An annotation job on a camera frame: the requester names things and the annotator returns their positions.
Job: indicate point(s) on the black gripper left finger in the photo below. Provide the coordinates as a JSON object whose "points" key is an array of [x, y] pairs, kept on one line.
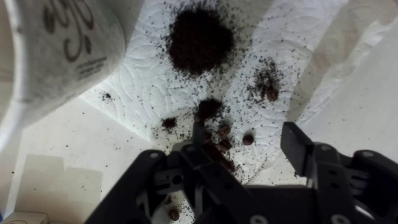
{"points": [[199, 187]]}

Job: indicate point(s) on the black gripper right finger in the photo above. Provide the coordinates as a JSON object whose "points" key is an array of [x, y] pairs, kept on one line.
{"points": [[340, 178]]}

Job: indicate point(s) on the white paper serviette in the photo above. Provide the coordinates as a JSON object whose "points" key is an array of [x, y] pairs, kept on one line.
{"points": [[141, 82]]}

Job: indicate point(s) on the white paper cup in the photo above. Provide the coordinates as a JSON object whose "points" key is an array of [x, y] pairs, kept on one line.
{"points": [[50, 54]]}

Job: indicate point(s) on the loose coffee bean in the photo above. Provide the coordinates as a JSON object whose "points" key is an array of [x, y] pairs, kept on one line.
{"points": [[248, 138]]}

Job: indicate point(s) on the tiny coffee grounds clump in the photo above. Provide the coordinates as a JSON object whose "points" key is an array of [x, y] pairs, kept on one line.
{"points": [[169, 124]]}

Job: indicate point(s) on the dark coffee grounds clump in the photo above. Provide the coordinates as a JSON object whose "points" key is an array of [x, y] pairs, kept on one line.
{"points": [[209, 107]]}

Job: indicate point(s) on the scattered grounds with beans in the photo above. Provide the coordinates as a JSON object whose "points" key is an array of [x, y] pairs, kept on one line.
{"points": [[268, 85]]}

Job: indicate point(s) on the ground coffee pile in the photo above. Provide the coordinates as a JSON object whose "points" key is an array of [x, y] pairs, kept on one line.
{"points": [[200, 39]]}

